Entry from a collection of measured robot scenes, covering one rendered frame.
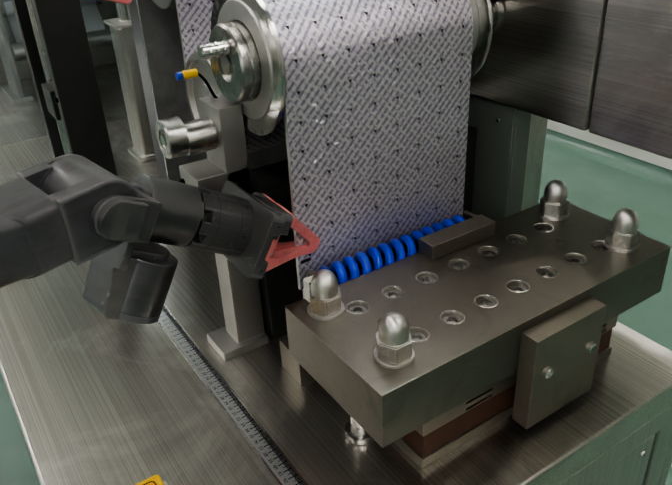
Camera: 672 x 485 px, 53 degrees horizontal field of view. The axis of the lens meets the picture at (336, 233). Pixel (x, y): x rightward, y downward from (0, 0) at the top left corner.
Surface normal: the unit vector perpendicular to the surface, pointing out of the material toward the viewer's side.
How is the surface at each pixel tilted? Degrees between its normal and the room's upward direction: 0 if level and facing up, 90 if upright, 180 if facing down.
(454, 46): 90
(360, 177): 90
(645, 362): 0
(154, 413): 0
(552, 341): 90
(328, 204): 90
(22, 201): 6
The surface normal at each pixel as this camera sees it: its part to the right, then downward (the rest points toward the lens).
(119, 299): 0.73, 0.37
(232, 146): 0.55, 0.38
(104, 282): -0.61, -0.01
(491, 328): -0.04, -0.87
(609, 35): -0.83, 0.30
